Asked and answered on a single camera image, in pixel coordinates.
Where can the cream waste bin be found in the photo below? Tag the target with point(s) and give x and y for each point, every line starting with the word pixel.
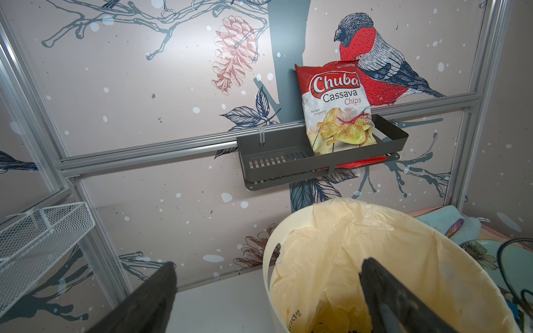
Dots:
pixel 416 233

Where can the mint green flower plate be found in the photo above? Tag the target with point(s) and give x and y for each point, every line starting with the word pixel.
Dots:
pixel 509 264

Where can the black wall basket shelf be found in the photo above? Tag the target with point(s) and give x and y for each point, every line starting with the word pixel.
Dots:
pixel 280 157

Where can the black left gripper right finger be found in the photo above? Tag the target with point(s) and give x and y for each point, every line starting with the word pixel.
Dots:
pixel 392 306

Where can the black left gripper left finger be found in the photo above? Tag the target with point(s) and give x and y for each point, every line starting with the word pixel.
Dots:
pixel 147 309

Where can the yellowish bin liner bag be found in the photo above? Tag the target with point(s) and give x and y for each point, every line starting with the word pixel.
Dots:
pixel 374 258

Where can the white wire mesh basket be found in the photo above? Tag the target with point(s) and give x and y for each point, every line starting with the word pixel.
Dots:
pixel 35 242

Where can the Chuba cassava chips bag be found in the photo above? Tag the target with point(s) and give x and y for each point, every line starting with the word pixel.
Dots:
pixel 336 109

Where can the pink plastic tray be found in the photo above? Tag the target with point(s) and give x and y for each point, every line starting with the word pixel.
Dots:
pixel 441 219

